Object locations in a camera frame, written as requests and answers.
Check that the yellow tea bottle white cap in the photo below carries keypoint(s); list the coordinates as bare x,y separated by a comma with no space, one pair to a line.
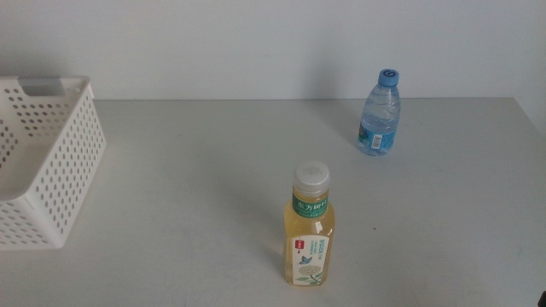
309,230

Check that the clear water bottle blue cap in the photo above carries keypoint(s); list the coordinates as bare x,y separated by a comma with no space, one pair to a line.
379,123

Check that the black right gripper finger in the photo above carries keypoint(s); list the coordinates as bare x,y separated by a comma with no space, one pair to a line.
543,300

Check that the white perforated plastic basket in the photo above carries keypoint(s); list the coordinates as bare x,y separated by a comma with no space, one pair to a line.
51,170

